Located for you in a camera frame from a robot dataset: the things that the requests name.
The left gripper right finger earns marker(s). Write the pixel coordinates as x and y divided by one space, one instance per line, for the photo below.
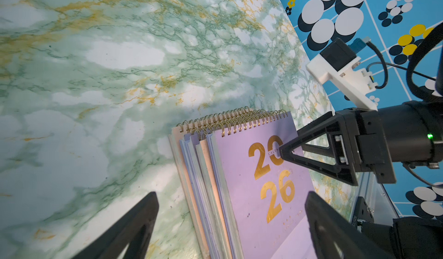
332 234

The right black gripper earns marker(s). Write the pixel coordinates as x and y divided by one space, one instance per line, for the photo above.
353 139

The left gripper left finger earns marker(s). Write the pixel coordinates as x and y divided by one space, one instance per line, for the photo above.
129 236

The purple calendar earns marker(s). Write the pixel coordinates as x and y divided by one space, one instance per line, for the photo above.
188 145
262 196
195 163

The pink calendar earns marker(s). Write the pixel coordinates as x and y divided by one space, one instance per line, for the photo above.
183 176
206 167

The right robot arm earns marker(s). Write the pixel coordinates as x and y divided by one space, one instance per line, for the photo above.
414 133

